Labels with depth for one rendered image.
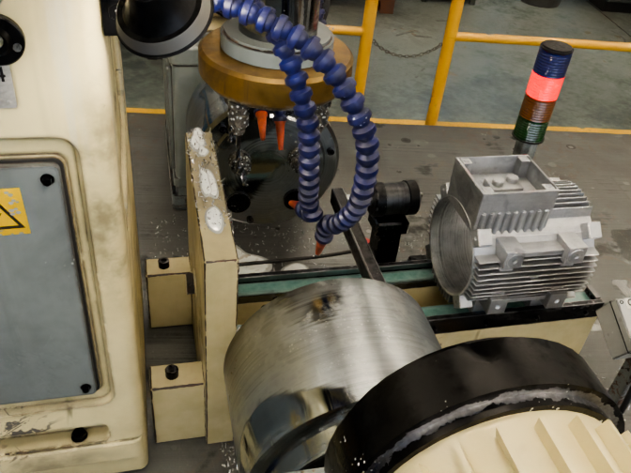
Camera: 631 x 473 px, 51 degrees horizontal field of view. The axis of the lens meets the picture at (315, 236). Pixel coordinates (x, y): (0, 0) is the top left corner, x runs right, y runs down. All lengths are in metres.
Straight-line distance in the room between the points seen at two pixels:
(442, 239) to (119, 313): 0.58
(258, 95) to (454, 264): 0.53
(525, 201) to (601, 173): 0.88
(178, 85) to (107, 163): 0.65
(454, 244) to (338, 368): 0.55
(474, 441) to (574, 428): 0.05
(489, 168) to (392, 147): 0.70
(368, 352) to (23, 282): 0.35
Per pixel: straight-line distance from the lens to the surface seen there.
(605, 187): 1.79
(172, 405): 0.95
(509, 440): 0.35
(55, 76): 0.60
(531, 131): 1.35
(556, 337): 1.20
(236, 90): 0.73
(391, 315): 0.69
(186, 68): 1.26
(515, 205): 0.98
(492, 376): 0.37
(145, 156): 1.61
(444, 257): 1.12
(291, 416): 0.62
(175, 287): 1.10
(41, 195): 0.66
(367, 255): 0.96
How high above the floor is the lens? 1.63
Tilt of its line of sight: 37 degrees down
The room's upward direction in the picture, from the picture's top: 7 degrees clockwise
